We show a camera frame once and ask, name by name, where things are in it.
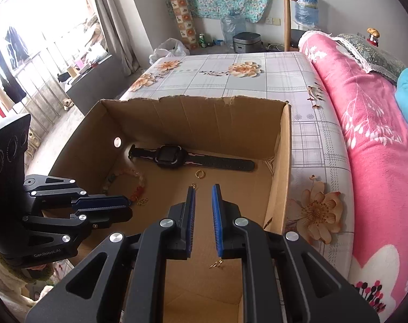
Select colourful bead necklace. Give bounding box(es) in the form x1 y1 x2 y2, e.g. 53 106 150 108
102 168 148 203

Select patterned cardboard column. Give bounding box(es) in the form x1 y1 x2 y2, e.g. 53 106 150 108
170 0 198 50

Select wooden crutch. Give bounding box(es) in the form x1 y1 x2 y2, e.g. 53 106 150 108
284 0 297 52

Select white plastic bag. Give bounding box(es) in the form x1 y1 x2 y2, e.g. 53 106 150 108
149 38 190 65

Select floral bed sheet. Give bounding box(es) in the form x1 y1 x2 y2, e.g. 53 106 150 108
121 52 354 276

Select pink strap smart watch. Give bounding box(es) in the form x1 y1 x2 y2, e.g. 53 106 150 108
128 144 255 172

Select mushroom figurine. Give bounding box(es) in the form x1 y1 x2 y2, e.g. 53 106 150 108
367 28 380 47

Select gold chain pendant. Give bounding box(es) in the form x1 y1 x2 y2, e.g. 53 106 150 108
210 259 224 268

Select grey cabinet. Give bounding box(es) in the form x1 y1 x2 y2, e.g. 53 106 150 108
67 55 131 115

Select brown cardboard box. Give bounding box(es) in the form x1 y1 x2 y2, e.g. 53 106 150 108
51 96 291 322

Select blue water bottle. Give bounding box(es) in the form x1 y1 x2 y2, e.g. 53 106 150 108
294 0 319 29

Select gold flower brooch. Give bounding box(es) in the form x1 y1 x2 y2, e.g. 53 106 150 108
136 198 148 206

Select grey rice cooker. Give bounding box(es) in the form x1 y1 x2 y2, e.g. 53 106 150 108
232 32 263 53

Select pink fleece blanket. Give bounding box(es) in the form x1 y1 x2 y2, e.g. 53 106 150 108
299 31 408 322

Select clear water jug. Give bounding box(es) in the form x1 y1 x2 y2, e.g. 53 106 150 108
221 9 246 48

